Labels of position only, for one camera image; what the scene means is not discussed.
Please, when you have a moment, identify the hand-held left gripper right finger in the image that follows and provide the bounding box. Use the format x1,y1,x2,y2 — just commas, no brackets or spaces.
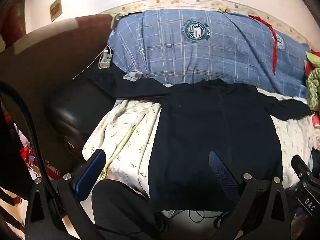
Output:
208,151,293,240

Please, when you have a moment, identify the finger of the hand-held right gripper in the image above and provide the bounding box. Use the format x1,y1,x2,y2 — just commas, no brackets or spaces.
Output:
291,155,314,184

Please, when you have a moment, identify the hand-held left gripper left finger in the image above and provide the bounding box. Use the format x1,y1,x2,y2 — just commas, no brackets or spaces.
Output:
24,149,108,240

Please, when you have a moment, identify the dark navy long-sleeved garment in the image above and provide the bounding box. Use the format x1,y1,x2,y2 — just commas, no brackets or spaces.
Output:
89,74,313,212

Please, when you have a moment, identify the person's left leg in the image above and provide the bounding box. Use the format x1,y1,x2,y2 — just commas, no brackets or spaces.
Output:
91,179,160,240

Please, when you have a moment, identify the white floral blanket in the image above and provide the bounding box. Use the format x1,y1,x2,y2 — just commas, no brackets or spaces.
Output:
82,84,320,205

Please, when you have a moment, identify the red bag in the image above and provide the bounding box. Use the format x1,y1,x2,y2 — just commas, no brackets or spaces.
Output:
20,146,62,180

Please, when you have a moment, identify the black leather bench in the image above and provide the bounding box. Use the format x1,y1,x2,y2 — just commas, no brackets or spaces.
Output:
45,65,118,163

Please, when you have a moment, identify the green patterned quilt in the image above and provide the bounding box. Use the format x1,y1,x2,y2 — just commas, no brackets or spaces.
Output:
306,70,320,110

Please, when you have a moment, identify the grey cloth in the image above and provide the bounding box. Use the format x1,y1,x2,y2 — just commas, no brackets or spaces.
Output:
122,70,143,82

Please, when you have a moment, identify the lime green cloth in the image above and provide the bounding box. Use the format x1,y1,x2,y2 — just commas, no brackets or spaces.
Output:
305,51,320,68

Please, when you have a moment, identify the white charger plug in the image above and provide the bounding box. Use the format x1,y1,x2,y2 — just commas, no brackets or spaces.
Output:
99,46,113,68

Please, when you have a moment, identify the red cloth strip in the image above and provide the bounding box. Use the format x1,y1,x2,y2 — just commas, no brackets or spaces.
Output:
249,15,282,75

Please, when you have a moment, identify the brown headboard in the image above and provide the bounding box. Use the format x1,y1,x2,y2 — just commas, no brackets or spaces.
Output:
0,14,114,130

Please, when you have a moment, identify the blue plaid duvet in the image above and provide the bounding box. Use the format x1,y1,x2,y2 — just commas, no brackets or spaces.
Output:
107,9,313,98

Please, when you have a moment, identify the black floor cable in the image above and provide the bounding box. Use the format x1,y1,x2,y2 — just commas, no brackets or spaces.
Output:
172,209,225,227

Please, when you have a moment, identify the black strap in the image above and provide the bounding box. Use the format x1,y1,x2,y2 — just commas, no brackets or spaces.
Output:
0,81,58,200

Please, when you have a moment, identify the thin white cable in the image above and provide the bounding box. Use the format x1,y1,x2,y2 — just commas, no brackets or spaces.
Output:
72,47,108,80

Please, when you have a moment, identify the gold wall plaque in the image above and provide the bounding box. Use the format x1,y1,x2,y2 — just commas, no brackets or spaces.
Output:
49,0,62,22

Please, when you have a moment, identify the red framed wall picture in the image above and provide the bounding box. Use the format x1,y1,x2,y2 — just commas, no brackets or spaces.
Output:
0,0,27,45

